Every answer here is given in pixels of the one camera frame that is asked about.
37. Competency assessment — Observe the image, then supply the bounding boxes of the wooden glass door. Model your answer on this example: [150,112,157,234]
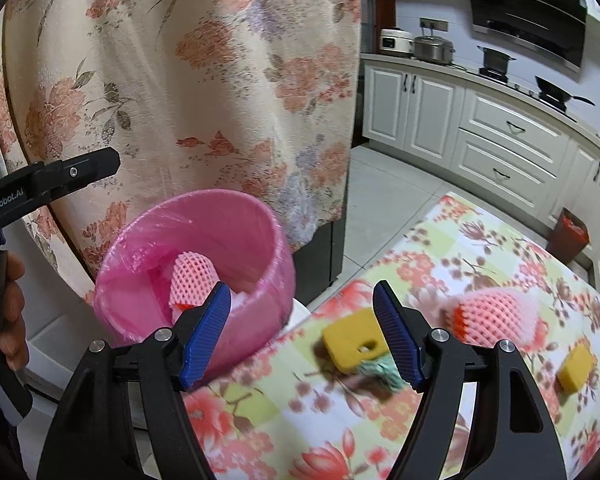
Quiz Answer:
[355,0,397,147]

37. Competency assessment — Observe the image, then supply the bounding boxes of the pale pink foam net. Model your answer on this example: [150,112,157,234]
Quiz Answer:
[520,294,550,342]

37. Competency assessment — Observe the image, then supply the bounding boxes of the black range hood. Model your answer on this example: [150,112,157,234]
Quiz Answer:
[462,0,588,74]

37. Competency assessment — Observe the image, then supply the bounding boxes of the black stock pot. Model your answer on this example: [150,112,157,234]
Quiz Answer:
[476,46,516,79]

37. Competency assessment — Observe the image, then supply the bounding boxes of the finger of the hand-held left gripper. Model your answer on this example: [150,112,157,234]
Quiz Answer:
[35,149,122,197]

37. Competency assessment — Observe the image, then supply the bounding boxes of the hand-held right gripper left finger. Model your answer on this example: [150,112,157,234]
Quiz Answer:
[36,281,232,480]

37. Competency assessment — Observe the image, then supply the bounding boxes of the floral curtain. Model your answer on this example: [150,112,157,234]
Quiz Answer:
[0,0,363,306]

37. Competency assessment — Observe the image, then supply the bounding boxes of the pink waste bin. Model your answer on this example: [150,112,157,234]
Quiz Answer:
[94,190,297,381]

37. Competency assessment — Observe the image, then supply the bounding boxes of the person's left hand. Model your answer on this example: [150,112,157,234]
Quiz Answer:
[0,252,29,372]

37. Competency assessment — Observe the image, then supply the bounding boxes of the green patterned wrapper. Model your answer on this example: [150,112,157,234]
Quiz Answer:
[357,355,411,392]

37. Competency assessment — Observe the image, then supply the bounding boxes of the floral tablecloth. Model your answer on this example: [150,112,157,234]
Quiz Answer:
[182,192,600,480]

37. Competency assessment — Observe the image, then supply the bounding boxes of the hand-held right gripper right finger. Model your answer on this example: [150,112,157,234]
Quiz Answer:
[372,280,567,480]

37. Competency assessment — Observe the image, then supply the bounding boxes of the gas stove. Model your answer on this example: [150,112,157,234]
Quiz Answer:
[475,67,578,122]

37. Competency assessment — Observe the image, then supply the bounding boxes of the white base cabinets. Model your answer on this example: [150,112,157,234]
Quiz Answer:
[362,52,600,306]

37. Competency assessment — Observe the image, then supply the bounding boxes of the pink foam fruit net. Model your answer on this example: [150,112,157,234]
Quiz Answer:
[444,290,527,347]
[169,252,219,314]

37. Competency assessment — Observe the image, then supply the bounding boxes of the yellow sponge with hole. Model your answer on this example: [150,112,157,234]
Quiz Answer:
[322,308,389,374]

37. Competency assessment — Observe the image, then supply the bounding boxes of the small yellow sponge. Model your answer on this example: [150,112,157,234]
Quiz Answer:
[556,345,597,394]

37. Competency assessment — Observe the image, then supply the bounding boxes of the white rice cooker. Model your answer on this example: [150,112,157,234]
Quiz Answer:
[379,28,415,57]

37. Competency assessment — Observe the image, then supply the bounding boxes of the steel pressure cooker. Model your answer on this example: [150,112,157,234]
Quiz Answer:
[412,30,456,65]

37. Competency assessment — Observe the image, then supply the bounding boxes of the black wok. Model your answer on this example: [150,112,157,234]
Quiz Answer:
[535,76,596,109]

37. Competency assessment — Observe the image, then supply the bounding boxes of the small red bin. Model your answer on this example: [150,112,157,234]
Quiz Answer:
[546,207,591,264]

